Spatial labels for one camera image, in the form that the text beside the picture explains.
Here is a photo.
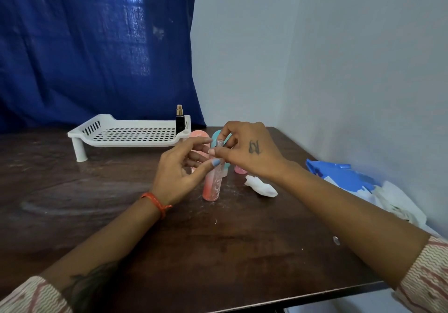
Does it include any person's left hand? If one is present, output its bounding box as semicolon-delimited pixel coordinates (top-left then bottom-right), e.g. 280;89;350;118
150;136;223;208

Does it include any orange thread bracelet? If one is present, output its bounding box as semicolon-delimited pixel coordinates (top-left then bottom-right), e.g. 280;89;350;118
140;192;173;220

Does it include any dark wooden table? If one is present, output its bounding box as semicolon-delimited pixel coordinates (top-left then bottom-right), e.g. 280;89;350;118
0;126;391;313

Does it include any person's right hand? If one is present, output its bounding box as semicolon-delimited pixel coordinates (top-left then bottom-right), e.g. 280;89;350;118
208;121;291;184

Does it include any patterned right sleeve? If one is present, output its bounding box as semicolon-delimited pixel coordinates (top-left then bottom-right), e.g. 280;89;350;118
393;235;448;313

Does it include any white perforated plastic rack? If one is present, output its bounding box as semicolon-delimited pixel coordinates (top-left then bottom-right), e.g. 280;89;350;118
67;114;192;163

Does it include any patterned left sleeve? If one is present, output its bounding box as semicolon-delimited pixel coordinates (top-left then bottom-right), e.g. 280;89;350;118
0;276;73;313

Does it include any dark blue curtain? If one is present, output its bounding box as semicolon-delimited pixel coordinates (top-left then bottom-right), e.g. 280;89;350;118
0;0;207;135

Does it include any orange spray bottle silver cap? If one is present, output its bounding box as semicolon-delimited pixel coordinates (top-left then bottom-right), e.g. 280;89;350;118
202;139;226;202

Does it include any pink squeeze bottle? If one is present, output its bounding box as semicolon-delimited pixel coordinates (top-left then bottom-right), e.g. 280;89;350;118
189;129;210;174

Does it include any blue white wet wipes pack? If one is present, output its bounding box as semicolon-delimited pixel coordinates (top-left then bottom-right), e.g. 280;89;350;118
305;158;441;236

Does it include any person's right forearm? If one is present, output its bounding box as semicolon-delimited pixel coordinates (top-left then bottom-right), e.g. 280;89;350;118
276;160;431;289

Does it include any white wet wipe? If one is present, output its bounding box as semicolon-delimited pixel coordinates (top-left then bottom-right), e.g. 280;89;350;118
244;175;279;198

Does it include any teal squeeze bottle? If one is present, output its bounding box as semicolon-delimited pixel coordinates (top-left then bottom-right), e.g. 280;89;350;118
211;129;232;178

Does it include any person's left forearm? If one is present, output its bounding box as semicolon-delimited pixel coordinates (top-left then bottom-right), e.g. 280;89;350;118
40;199;165;313

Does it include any patterned sleeve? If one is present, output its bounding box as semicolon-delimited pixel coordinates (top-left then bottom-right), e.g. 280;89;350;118
393;235;448;313
0;276;73;313

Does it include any black perfume bottle gold cap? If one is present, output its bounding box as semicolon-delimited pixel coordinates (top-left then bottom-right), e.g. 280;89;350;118
175;104;186;135

